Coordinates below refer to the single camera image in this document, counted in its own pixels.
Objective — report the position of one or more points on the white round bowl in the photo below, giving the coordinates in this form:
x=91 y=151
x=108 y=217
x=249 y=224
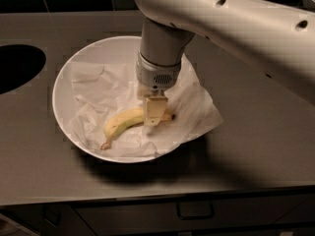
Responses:
x=110 y=50

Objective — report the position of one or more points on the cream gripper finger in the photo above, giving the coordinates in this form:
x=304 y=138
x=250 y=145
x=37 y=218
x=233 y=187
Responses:
x=154 y=108
x=143 y=91

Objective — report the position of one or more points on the white crumpled paper sheet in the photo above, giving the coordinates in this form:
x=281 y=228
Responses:
x=103 y=90

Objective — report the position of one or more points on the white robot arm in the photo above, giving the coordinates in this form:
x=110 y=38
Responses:
x=277 y=39

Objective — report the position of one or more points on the dark left cabinet door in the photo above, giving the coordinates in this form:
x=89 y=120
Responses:
x=47 y=220

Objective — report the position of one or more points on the yellow banana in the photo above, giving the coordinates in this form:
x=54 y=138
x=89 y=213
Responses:
x=118 y=124

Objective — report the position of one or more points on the dark drawer with handle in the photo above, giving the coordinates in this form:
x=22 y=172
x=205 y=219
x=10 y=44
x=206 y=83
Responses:
x=218 y=214

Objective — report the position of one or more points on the silver grey gripper body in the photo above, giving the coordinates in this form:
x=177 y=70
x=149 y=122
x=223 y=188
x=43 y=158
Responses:
x=157 y=77

